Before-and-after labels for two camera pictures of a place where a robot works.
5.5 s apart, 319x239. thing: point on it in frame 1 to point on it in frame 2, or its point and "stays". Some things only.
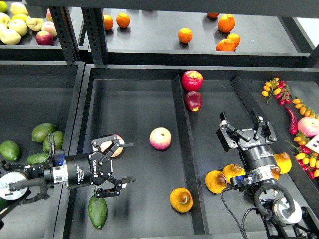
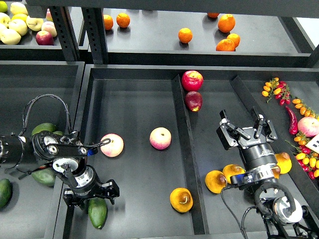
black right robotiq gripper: (256, 153) stays
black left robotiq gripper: (84, 169) to (88, 185)
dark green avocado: (97, 210) stays
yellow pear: (181, 199) stays
